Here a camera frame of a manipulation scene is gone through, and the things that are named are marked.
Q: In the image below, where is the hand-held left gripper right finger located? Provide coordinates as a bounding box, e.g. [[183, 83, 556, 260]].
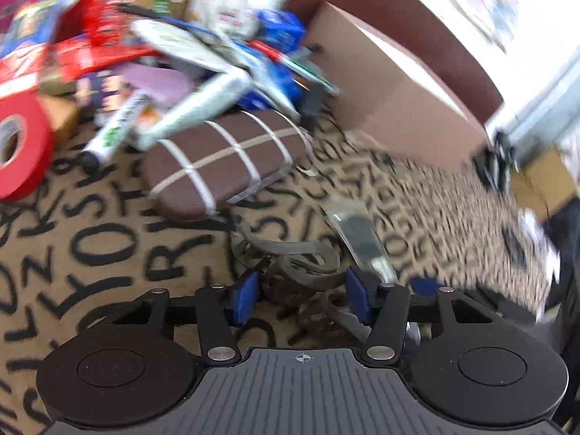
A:
[[345, 268, 492, 368]]

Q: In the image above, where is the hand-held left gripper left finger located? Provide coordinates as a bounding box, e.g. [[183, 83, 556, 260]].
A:
[[97, 271, 261, 365]]

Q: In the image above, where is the brown checked pouch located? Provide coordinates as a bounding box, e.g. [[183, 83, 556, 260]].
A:
[[142, 109, 314, 218]]

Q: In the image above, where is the silver tube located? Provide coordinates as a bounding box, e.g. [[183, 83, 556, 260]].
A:
[[138, 70, 252, 150]]

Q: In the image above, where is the pinkish cardboard box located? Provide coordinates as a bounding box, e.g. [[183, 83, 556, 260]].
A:
[[304, 1, 491, 174]]

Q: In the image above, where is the white marker with black cap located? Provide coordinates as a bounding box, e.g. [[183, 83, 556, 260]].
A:
[[82, 91, 152, 170]]

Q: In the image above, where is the clear plastic packet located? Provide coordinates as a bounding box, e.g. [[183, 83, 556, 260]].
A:
[[319, 199, 399, 282]]

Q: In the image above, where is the tan lettered mat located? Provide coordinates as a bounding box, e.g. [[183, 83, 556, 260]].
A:
[[0, 113, 567, 435]]

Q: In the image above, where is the black clips cluster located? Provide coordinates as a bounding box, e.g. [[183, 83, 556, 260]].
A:
[[473, 131, 522, 191]]

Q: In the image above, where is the brown cardboard piece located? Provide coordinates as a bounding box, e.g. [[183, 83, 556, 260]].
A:
[[512, 149, 576, 218]]

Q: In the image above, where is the purple foam block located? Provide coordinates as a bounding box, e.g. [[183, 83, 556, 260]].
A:
[[118, 61, 193, 109]]

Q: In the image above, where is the purple printed card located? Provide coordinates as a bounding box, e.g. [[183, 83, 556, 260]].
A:
[[77, 70, 137, 123]]

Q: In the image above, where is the small brown cardboard block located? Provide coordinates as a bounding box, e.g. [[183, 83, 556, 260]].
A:
[[38, 95, 82, 146]]

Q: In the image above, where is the white oval sachet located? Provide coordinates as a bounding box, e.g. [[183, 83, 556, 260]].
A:
[[133, 19, 233, 74]]

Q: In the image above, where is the red tape roll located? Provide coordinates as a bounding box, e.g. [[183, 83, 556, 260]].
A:
[[0, 93, 55, 201]]

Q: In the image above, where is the blue packet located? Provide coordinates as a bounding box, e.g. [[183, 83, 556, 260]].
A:
[[247, 9, 305, 55]]

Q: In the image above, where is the dark brown wooden board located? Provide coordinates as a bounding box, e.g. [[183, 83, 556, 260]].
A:
[[283, 0, 506, 123]]

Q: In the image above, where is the red printed packet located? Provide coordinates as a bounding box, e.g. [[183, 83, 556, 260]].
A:
[[0, 36, 155, 100]]

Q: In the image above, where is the white printed packet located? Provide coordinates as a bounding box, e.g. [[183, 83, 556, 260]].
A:
[[188, 0, 255, 38]]

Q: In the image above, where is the floral plastic bag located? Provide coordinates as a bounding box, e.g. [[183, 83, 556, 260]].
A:
[[426, 0, 522, 55]]

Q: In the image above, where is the red and blue printed box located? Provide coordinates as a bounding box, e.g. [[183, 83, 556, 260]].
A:
[[0, 0, 98, 59]]

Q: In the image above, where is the grey metal rail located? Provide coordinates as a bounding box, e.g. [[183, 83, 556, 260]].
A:
[[485, 59, 580, 164]]

